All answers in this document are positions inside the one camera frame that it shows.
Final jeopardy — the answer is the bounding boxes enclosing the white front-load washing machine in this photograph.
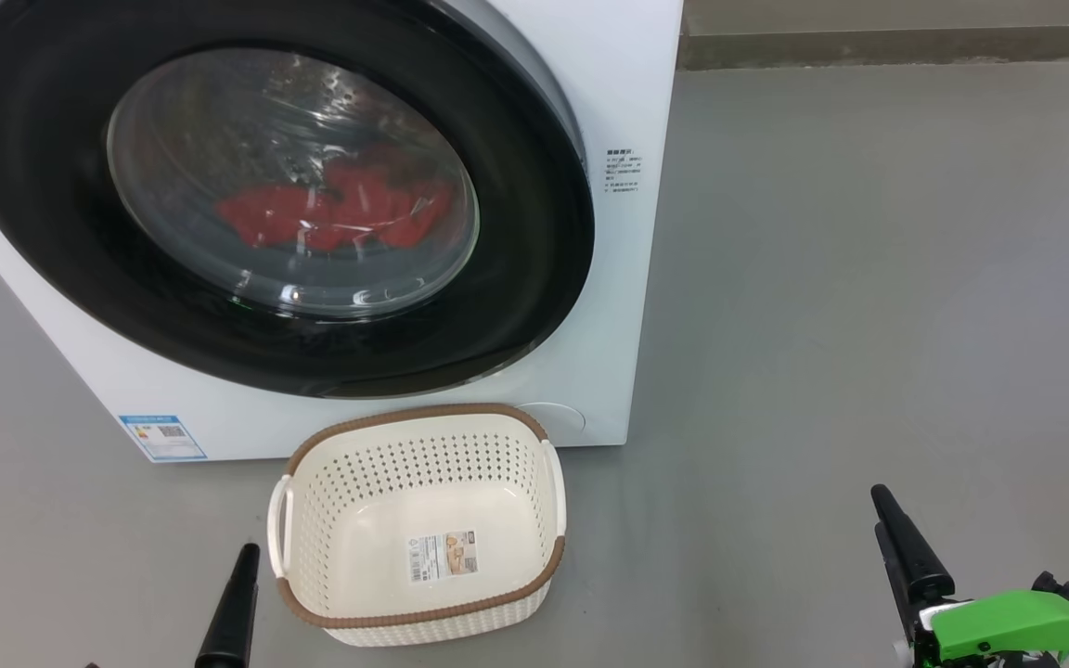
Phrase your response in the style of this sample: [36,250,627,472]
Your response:
[0,0,684,462]

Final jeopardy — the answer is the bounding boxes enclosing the red garment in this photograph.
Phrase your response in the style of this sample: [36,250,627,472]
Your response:
[216,153,457,253]

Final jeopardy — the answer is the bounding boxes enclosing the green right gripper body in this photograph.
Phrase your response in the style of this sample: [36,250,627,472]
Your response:
[896,589,1069,668]

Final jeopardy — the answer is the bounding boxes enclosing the black round glass washer door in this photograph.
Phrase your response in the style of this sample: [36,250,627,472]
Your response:
[0,0,596,400]

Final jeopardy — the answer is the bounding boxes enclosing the printed food package label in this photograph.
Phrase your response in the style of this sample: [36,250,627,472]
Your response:
[407,530,480,585]

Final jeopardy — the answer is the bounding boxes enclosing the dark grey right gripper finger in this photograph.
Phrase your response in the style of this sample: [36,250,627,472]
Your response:
[871,483,956,641]

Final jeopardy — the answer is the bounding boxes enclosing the round white filter cover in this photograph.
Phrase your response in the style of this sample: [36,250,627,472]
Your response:
[516,402,586,437]

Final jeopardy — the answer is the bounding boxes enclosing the cream perforated basket brown rim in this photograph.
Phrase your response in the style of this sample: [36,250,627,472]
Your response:
[265,403,568,648]

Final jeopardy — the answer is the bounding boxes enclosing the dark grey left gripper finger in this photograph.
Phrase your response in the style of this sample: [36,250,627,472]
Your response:
[196,543,262,668]

